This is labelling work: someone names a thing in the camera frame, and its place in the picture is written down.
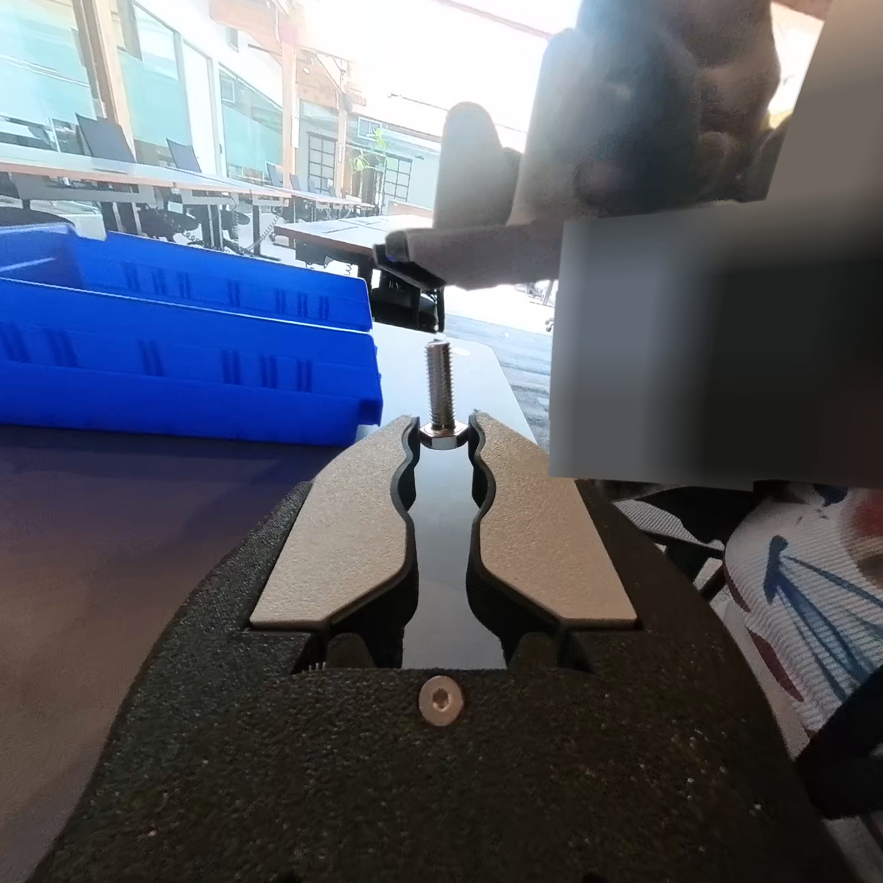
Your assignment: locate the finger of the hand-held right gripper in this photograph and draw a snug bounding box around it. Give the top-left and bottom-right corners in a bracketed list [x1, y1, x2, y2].
[373, 222, 561, 292]
[433, 102, 523, 232]

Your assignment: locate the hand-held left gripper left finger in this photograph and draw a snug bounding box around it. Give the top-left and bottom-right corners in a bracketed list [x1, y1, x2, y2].
[248, 414, 423, 669]

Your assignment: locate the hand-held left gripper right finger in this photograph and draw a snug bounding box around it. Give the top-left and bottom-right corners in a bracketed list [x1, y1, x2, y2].
[466, 410, 640, 669]

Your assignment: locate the steel hex bolt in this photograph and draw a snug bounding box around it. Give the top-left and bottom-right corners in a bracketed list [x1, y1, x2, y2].
[417, 338, 471, 451]

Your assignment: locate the blue plastic bin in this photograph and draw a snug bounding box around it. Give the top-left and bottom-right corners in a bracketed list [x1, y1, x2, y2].
[0, 222, 384, 448]

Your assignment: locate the person's right hand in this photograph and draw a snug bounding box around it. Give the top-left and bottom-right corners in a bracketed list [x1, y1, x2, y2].
[573, 0, 784, 208]

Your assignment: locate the potted green plant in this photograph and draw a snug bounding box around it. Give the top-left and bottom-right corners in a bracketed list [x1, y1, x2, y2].
[352, 127, 390, 177]

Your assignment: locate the black mesh chair armrest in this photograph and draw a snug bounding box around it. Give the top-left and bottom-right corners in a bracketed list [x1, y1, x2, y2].
[614, 483, 732, 556]

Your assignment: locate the wooden desk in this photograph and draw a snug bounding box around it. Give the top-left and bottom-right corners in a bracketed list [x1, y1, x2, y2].
[0, 159, 291, 251]
[272, 214, 442, 269]

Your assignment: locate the person's white printed shirt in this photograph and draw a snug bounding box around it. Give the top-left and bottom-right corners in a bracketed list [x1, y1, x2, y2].
[724, 483, 883, 742]

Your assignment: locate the person's dark denim jacket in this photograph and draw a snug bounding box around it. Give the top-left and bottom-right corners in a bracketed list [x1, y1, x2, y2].
[797, 662, 883, 818]

